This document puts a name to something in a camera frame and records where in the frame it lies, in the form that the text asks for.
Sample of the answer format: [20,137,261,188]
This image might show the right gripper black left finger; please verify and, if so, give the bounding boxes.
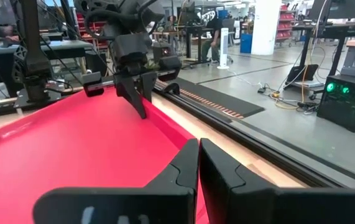
[32,138,200,224]

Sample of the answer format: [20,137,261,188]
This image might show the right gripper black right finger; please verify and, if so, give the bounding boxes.
[198,138,355,224]

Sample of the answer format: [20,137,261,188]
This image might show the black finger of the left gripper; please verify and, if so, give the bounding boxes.
[141,72,159,103]
[114,74,149,120]

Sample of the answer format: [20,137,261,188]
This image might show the red plastic tray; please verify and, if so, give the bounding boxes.
[0,86,211,224]

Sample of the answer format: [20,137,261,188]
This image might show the grey-topped desk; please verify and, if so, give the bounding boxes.
[0,39,95,105]

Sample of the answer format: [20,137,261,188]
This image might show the black hazard-striped floor mat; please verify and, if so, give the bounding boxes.
[157,77,265,120]

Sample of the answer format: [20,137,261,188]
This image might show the black standing desk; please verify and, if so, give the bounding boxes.
[152,24,216,68]
[284,21,355,93]

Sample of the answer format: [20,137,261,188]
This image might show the white tower fan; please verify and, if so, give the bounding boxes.
[216,27,231,70]

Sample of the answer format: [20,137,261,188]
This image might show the blue bin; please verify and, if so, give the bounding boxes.
[239,33,254,54]

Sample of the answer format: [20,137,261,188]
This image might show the white structural column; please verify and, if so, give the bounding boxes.
[251,0,282,57]

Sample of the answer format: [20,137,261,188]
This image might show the black computer tower green lights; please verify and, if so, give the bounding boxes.
[316,74,355,133]

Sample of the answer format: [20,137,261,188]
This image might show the red storage shelving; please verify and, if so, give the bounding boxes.
[275,4,297,48]

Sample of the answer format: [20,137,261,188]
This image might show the black computer monitor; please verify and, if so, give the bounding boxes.
[307,0,355,21]

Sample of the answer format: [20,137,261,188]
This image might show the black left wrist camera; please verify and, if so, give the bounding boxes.
[112,32,150,63]

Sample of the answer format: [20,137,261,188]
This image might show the black aluminium table frame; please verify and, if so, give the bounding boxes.
[152,81,355,190]

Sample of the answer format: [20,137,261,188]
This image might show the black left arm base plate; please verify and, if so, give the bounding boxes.
[13,88,70,110]

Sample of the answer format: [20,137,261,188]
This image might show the yellow cable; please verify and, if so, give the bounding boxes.
[269,46,314,111]

